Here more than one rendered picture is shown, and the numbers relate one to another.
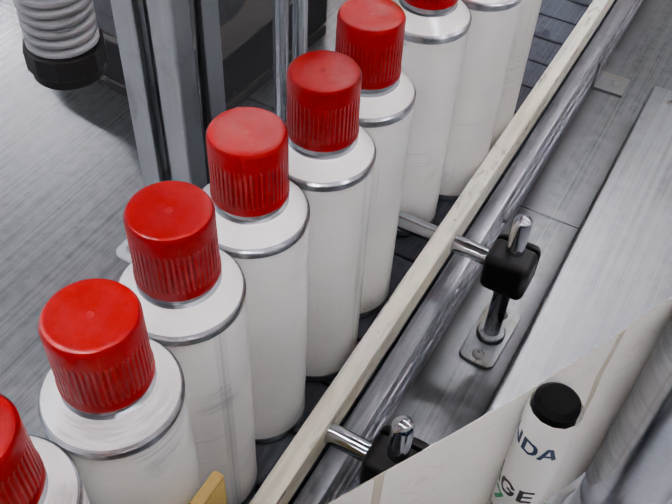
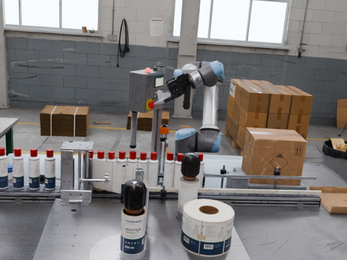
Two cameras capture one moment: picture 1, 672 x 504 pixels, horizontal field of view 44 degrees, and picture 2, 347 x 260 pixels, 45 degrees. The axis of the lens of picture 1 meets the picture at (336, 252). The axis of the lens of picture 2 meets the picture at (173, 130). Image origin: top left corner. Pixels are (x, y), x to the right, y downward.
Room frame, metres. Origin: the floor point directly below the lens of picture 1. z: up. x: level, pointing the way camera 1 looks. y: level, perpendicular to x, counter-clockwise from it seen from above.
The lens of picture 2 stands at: (-0.70, -1.69, 1.75)
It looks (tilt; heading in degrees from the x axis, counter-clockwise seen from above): 15 degrees down; 55
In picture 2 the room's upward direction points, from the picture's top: 4 degrees clockwise
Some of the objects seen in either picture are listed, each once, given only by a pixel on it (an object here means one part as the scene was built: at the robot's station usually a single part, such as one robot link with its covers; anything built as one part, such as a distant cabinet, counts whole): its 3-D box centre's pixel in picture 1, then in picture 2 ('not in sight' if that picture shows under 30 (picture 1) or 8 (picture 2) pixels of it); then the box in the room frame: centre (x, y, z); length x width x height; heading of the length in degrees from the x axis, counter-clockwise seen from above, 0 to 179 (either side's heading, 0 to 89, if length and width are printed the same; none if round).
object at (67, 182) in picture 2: not in sight; (77, 171); (-0.02, 0.07, 1.01); 0.14 x 0.13 x 0.26; 153
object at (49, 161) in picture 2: not in sight; (50, 169); (-0.10, 0.22, 0.98); 0.05 x 0.05 x 0.20
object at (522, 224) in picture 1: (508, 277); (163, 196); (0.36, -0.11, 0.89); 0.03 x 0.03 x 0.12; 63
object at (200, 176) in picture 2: not in sight; (198, 172); (0.56, -0.11, 0.98); 0.05 x 0.05 x 0.20
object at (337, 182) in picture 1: (318, 232); (142, 172); (0.30, 0.01, 0.98); 0.05 x 0.05 x 0.20
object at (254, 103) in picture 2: not in sight; (264, 118); (3.57, 2.29, 0.45); 1.20 x 0.84 x 0.89; 61
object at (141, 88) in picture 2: not in sight; (146, 90); (0.35, 0.08, 1.38); 0.17 x 0.10 x 0.19; 28
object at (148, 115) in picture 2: not in sight; (148, 120); (2.62, 3.84, 0.11); 0.65 x 0.54 x 0.22; 146
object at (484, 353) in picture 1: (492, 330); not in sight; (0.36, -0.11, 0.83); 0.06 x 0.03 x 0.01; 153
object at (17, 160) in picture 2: not in sight; (18, 168); (-0.23, 0.28, 0.98); 0.05 x 0.05 x 0.20
